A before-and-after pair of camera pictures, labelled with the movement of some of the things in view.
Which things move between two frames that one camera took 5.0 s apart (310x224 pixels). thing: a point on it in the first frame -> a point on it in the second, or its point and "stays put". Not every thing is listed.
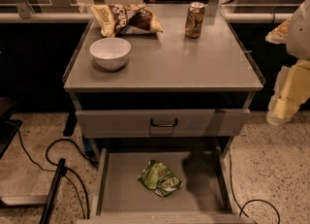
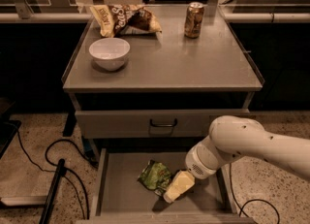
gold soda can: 194,19 stays put
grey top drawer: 163,123 stays put
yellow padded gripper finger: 292,91 -> 201,161
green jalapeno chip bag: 157,176 stays put
